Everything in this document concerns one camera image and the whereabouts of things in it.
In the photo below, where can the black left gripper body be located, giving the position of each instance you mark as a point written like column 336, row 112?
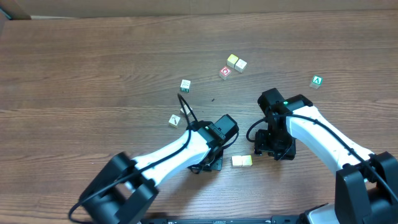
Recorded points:
column 207, row 165

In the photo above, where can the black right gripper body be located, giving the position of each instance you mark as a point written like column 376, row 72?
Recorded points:
column 273, row 148

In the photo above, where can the red W wooden block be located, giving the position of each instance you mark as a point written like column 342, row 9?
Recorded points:
column 236, row 161

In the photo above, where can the yellow wooden block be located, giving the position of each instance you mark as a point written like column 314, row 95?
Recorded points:
column 246, row 160

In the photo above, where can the blue-sided wooden block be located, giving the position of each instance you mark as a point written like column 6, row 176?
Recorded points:
column 186, row 110

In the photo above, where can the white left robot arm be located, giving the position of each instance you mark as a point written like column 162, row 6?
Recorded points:
column 125, row 188

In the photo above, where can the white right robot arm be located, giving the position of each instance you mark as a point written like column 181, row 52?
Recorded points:
column 365, row 182

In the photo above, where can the green A wooden block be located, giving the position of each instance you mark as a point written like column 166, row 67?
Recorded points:
column 316, row 82

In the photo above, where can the green-sided wooden block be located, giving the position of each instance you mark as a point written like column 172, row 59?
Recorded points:
column 185, row 86

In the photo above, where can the yellow-sided wooden block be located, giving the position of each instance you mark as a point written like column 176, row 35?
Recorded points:
column 240, row 65

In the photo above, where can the red-topped wooden block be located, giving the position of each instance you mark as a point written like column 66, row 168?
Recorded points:
column 225, row 72

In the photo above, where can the yellow-topped wooden block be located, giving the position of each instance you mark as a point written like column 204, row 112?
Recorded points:
column 231, row 60

